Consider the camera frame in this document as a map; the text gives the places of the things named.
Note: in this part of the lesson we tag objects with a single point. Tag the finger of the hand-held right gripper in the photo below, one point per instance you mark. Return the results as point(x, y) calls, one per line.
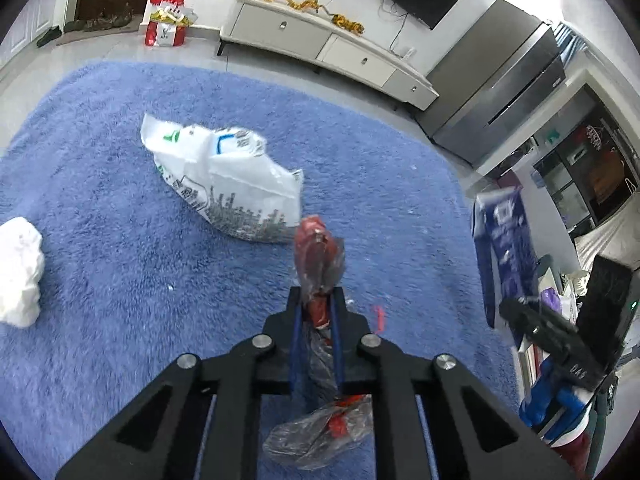
point(530, 317)

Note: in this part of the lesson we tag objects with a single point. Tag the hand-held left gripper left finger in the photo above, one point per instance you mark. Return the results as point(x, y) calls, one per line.
point(296, 341)

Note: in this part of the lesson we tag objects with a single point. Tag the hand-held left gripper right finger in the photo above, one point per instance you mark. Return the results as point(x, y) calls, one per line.
point(336, 346)

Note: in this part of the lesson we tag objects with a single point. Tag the blue and white carton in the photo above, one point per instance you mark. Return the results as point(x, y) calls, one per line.
point(505, 245)

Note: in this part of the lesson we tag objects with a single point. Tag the clear red sausage wrapper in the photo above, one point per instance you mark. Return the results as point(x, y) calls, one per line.
point(315, 255)

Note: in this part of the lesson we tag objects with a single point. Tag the person's right hand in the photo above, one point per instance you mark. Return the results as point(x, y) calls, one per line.
point(550, 400)

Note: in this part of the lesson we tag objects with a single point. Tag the red wrapper scrap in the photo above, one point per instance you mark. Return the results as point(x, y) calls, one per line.
point(380, 319)

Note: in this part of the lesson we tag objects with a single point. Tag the white cloth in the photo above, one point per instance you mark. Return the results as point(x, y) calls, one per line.
point(607, 240)

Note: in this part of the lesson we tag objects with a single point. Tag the white printed plastic bag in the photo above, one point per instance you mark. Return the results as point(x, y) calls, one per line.
point(235, 185)

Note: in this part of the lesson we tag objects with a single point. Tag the blue fluffy mat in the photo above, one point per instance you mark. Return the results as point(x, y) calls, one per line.
point(125, 210)

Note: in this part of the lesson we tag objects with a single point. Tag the grey refrigerator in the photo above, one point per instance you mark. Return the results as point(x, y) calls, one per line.
point(495, 85)

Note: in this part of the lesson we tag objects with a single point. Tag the blue curtain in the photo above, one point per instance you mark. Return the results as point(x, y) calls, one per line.
point(570, 40)

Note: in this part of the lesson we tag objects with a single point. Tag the crumpled white tissue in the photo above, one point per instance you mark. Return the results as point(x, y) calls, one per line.
point(20, 275)

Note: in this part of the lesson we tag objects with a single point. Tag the small white bottle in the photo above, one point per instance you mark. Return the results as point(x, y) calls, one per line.
point(411, 54)

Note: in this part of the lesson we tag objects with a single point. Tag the white television cabinet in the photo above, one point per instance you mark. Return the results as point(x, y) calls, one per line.
point(300, 30)

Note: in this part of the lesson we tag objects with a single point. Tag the red gift bag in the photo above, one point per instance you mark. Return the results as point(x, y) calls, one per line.
point(167, 22)

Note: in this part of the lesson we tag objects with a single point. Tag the brown doormat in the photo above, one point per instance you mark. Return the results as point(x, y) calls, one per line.
point(100, 34)

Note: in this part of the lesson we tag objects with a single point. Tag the brown boots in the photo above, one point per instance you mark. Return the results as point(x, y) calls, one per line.
point(110, 19)

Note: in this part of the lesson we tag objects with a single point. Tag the olive shoes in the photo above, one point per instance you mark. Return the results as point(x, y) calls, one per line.
point(74, 25)

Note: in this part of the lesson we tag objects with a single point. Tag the dark shoe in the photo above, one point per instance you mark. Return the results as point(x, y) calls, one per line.
point(50, 36)

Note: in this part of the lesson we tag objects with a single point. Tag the white floor cabinet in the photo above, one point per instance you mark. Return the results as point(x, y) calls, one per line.
point(30, 25)

